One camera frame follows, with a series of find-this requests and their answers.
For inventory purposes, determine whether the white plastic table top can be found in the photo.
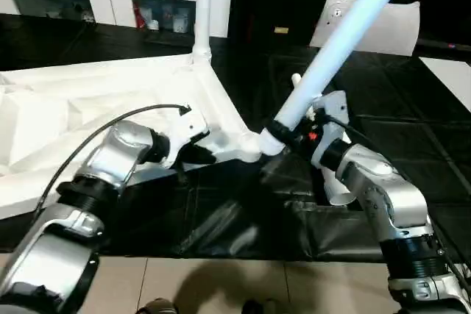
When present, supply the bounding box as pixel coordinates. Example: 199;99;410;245
0;53;266;221

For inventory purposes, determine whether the white plastic table leg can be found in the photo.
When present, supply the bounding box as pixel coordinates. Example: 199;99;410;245
291;73;356;207
260;0;420;157
193;0;216;66

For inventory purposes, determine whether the black work mat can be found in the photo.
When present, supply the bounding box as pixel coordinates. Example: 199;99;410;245
0;14;471;262

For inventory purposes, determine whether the white plastic bag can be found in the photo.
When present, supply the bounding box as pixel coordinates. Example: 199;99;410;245
308;0;422;58

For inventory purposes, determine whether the flat white board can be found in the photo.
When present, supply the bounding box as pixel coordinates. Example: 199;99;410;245
419;57;471;113

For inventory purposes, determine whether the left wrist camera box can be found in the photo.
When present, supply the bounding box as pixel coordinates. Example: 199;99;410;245
159;111;211;169

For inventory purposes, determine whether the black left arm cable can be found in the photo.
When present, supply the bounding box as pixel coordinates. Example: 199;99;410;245
33;104;194;213

